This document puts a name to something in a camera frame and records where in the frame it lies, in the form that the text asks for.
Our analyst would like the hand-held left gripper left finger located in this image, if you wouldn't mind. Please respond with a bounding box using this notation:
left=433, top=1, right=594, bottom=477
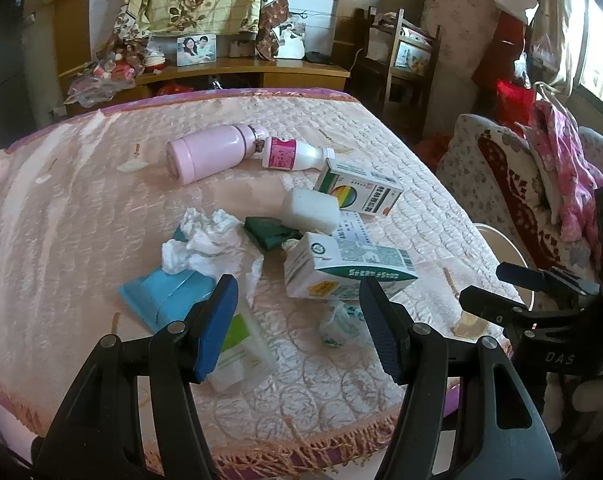
left=34, top=274, right=240, bottom=480

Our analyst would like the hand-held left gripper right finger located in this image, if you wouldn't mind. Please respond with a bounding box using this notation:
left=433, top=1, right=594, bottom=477
left=359, top=276, right=565, bottom=480

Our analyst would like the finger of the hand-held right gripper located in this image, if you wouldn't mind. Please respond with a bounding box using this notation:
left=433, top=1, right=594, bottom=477
left=496, top=261, right=601, bottom=299
left=459, top=285, right=589, bottom=333

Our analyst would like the blue packet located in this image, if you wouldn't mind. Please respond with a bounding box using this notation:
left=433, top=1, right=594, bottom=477
left=118, top=266, right=217, bottom=333

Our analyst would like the white green carton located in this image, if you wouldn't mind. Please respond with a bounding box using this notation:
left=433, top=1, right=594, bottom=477
left=283, top=232, right=419, bottom=302

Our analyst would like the white tissue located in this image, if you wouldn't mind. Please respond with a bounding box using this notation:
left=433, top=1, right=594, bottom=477
left=162, top=208, right=265, bottom=308

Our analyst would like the person's right hand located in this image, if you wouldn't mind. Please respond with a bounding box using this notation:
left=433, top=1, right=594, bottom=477
left=544, top=372, right=603, bottom=433

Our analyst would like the beige paper piece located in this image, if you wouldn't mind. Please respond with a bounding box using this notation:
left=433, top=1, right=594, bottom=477
left=454, top=310, right=489, bottom=339

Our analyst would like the crumpled white green wrapper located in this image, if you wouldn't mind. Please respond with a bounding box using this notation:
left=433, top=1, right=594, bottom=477
left=319, top=302, right=367, bottom=350

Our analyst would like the dark green cloth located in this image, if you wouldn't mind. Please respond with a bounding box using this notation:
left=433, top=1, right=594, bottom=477
left=244, top=216, right=302, bottom=253

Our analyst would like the printed paper leaflet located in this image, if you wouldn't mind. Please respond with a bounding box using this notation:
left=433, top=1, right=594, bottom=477
left=331, top=210, right=382, bottom=248

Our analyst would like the pink dotted clothing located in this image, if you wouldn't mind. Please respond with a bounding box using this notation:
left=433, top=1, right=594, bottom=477
left=521, top=100, right=603, bottom=246

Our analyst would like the small white plastic jar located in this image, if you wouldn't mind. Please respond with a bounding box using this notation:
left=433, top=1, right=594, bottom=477
left=282, top=187, right=342, bottom=233

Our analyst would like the green white medicine box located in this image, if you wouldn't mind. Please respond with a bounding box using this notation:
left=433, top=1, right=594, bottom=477
left=313, top=157, right=405, bottom=218

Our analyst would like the red orange bag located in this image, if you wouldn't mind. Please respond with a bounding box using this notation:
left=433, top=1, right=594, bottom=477
left=415, top=134, right=457, bottom=162

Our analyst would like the pink thermos bottle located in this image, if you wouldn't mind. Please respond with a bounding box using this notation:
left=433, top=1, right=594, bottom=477
left=166, top=124, right=270, bottom=183

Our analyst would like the white bottle with pink label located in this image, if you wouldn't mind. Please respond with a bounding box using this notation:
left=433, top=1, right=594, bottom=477
left=254, top=136, right=336, bottom=172

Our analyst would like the window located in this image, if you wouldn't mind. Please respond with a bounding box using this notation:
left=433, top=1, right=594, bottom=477
left=566, top=0, right=603, bottom=116

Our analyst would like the pale floral curtain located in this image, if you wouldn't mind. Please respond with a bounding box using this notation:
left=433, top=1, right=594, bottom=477
left=426, top=0, right=512, bottom=131

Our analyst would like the wooden nightstand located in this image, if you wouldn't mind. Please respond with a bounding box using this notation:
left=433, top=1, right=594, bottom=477
left=354, top=7, right=442, bottom=131

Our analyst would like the wooden cabinet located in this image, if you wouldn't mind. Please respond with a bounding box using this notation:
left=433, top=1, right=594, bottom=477
left=64, top=55, right=351, bottom=113

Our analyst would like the pile of plastic bags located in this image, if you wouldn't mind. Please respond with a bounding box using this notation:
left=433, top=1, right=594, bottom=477
left=66, top=37, right=167, bottom=108

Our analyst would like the framed couple photo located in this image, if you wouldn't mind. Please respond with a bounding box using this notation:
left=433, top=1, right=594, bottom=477
left=176, top=34, right=218, bottom=67

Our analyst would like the wedding photo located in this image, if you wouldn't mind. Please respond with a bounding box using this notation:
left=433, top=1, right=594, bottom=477
left=279, top=15, right=307, bottom=60

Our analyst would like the dark grey cabinet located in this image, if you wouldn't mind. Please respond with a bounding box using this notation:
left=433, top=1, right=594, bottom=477
left=0, top=0, right=37, bottom=161

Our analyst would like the yellow floral blanket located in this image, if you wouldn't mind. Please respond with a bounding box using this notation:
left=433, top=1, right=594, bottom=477
left=116, top=0, right=290, bottom=61

